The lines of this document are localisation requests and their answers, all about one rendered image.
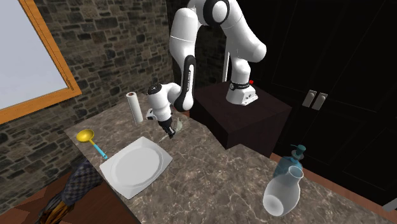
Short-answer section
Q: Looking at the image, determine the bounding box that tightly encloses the clear glass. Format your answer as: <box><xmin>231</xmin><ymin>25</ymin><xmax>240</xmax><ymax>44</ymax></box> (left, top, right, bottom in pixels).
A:
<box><xmin>157</xmin><ymin>116</ymin><xmax>185</xmax><ymax>144</ymax></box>

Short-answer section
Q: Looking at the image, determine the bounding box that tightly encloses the white paper towel roll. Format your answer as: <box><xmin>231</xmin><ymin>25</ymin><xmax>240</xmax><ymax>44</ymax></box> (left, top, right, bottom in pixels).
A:
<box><xmin>125</xmin><ymin>92</ymin><xmax>144</xmax><ymax>125</ymax></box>

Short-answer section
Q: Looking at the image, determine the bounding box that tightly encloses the white square plate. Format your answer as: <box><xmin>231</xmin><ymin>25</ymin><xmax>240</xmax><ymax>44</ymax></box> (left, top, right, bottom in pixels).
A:
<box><xmin>99</xmin><ymin>136</ymin><xmax>174</xmax><ymax>200</ymax></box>

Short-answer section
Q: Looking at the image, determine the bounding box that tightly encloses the dark robot stand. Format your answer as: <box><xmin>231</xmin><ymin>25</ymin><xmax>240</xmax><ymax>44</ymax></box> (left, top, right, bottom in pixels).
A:
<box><xmin>189</xmin><ymin>81</ymin><xmax>293</xmax><ymax>158</ymax></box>

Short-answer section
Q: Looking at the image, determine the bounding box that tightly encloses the blue checked folded umbrella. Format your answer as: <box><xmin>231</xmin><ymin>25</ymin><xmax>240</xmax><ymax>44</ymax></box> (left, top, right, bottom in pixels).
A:
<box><xmin>34</xmin><ymin>158</ymin><xmax>105</xmax><ymax>224</ymax></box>

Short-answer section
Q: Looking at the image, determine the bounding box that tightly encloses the blue soap dispenser bottle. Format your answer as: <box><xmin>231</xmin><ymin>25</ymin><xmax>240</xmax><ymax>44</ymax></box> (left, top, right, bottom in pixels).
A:
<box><xmin>273</xmin><ymin>144</ymin><xmax>307</xmax><ymax>179</ymax></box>

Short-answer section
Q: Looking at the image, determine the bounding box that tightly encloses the white vase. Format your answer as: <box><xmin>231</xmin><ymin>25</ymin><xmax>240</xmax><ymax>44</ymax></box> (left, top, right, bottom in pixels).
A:
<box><xmin>262</xmin><ymin>165</ymin><xmax>304</xmax><ymax>217</ymax></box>

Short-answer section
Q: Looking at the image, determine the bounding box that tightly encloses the black double door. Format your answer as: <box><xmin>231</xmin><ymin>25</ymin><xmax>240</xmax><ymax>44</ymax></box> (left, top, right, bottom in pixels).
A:
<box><xmin>242</xmin><ymin>0</ymin><xmax>397</xmax><ymax>206</ymax></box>

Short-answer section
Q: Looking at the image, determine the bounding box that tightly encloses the yellow ladle with blue handle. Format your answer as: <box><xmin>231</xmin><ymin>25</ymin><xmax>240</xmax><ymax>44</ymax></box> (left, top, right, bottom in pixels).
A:
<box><xmin>76</xmin><ymin>129</ymin><xmax>109</xmax><ymax>160</ymax></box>

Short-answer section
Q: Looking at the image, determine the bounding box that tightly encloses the window with wooden frame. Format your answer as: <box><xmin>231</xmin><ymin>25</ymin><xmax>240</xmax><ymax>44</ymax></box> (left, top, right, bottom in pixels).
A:
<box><xmin>0</xmin><ymin>0</ymin><xmax>83</xmax><ymax>125</ymax></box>

